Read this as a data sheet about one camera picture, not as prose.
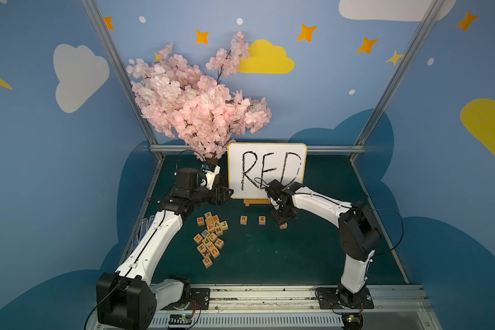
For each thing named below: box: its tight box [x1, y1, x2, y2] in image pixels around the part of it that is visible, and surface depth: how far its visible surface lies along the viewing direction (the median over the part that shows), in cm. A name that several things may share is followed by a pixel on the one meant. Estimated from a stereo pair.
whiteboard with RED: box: [226, 142, 308, 200], surface depth 92 cm
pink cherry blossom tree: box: [126, 31, 272, 163], surface depth 69 cm
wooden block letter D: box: [202, 255, 214, 269], surface depth 82 cm
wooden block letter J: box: [219, 220, 229, 231], surface depth 93 cm
